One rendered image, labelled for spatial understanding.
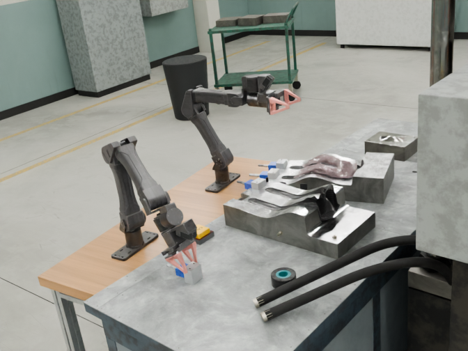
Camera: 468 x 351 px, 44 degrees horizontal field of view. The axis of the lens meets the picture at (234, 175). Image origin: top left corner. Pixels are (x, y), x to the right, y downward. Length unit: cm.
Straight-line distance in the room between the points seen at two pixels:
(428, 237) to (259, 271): 67
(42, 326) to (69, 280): 129
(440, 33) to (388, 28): 707
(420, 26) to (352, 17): 103
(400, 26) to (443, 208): 732
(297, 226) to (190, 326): 53
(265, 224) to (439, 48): 86
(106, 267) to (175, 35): 765
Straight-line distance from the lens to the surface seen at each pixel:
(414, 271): 196
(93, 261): 219
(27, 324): 344
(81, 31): 775
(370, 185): 232
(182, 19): 969
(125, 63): 813
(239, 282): 191
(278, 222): 207
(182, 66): 610
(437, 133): 137
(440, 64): 172
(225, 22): 678
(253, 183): 231
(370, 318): 207
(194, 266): 192
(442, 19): 169
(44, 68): 799
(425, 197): 144
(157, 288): 195
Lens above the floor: 185
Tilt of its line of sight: 23 degrees down
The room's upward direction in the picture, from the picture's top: 7 degrees counter-clockwise
